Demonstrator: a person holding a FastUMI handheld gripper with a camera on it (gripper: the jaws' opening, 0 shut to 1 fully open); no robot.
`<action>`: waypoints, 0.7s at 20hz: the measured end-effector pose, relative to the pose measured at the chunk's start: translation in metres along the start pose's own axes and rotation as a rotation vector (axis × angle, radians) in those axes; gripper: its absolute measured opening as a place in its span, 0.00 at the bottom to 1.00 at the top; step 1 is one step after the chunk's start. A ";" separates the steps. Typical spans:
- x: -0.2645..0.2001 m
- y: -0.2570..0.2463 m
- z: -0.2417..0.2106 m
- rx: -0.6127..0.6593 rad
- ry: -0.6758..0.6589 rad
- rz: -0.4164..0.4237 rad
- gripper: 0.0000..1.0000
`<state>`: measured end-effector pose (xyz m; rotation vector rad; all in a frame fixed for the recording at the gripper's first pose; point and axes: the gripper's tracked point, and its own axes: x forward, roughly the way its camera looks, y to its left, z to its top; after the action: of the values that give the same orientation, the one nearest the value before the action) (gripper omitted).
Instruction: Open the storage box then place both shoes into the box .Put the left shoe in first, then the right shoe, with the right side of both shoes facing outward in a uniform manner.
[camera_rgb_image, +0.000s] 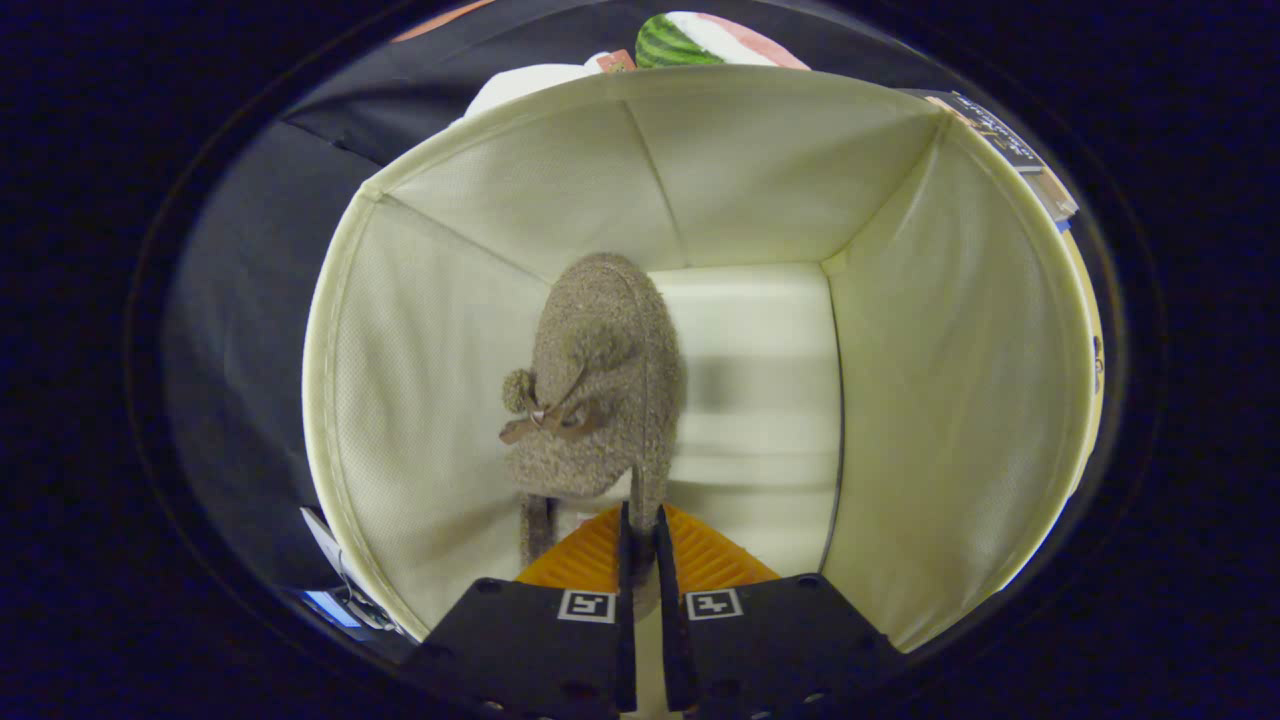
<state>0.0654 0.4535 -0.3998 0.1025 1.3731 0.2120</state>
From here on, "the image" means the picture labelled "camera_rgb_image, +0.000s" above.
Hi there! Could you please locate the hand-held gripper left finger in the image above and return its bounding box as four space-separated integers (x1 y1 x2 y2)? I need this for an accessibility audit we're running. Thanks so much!
398 500 639 720

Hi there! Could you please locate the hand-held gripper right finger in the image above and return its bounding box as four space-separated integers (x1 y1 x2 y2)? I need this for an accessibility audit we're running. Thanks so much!
653 503 909 719

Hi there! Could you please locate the brown fuzzy shoe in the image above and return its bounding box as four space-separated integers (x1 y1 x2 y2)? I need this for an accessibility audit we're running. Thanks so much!
498 252 687 573

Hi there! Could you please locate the grey fabric storage box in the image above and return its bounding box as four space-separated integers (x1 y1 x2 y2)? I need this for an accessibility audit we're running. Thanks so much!
302 65 1107 653

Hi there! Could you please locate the blue printed package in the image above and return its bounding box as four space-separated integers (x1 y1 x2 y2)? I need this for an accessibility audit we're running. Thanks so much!
298 505 403 637

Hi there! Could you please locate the black backdrop cloth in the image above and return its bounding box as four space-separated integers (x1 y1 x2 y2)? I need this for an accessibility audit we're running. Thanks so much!
160 0 961 593

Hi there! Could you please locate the beige cover book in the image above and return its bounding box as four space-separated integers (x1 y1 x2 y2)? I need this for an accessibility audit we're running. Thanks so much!
1032 165 1081 225

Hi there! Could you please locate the white plush toy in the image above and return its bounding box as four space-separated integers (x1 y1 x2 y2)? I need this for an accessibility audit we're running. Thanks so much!
464 50 638 119

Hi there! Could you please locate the black cover book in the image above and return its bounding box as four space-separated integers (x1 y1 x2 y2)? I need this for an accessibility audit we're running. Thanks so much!
900 88 1047 176

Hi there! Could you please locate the watermelon slice plush toy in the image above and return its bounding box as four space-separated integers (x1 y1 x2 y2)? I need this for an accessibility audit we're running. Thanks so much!
635 10 812 71

